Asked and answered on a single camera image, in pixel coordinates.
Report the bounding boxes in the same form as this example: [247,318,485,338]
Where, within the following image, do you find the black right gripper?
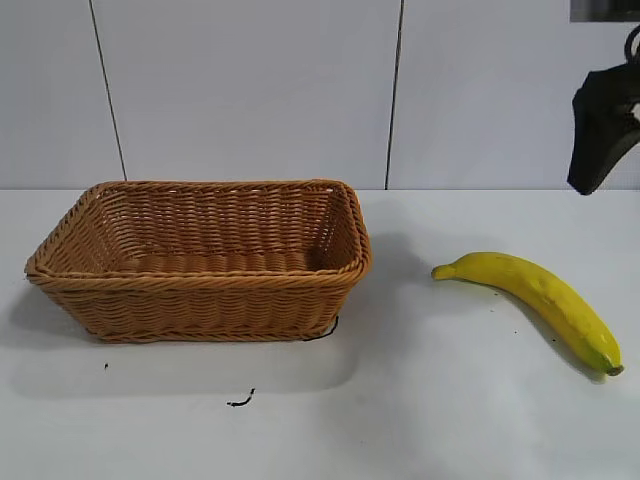
[566,61,640,197]

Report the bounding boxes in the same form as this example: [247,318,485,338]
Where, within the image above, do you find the black cable loop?
[621,24,640,67]

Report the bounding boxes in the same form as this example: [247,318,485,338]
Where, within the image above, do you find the yellow banana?
[431,251,625,377]

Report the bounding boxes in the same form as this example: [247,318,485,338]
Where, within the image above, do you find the dark gray wall panel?
[569,0,640,24]

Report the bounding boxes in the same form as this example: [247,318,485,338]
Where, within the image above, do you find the brown woven wicker basket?
[24,177,374,344]

